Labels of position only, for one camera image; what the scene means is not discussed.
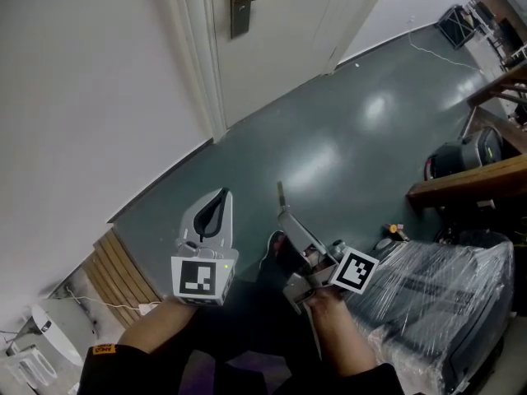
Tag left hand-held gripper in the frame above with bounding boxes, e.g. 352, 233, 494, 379
170, 187, 240, 307

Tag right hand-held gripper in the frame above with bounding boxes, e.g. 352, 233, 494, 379
277, 208, 380, 317

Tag silver door lock with lever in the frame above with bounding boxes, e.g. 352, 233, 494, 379
229, 0, 289, 40

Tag person's left forearm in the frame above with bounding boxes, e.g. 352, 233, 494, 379
117, 296, 199, 356

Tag person's right forearm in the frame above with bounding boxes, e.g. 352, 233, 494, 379
307, 289, 379, 381

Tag white door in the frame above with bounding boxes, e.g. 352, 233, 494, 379
209, 0, 345, 130

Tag person's black shoe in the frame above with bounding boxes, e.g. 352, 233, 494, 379
262, 230, 290, 269

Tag small orange and yellow item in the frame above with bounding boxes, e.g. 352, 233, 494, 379
381, 221, 409, 242

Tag person's black trousers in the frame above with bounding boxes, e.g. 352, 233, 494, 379
180, 257, 329, 395

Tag wooden slat panel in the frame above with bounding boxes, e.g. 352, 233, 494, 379
81, 227, 162, 329

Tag plastic-wrapped black chair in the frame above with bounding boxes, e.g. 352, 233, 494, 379
344, 229, 516, 395

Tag person's black jacket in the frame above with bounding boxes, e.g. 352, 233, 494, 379
77, 342, 413, 395

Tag low wooden table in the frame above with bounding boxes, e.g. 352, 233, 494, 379
406, 153, 527, 214

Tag black and grey appliance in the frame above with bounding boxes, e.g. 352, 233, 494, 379
424, 125, 506, 181

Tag white round appliance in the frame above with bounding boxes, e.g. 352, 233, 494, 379
30, 304, 84, 368

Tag white plastic basket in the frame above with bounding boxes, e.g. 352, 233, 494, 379
0, 342, 58, 395

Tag wooden table with metal legs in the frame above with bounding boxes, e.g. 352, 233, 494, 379
459, 60, 527, 156

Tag black metal rack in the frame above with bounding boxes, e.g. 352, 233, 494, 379
435, 3, 479, 51

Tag white charger with cable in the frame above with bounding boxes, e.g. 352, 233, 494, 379
64, 286, 162, 317

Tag white door frame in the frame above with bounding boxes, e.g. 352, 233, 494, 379
158, 0, 396, 144

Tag long white floor cable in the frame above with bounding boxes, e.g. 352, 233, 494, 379
406, 15, 486, 74

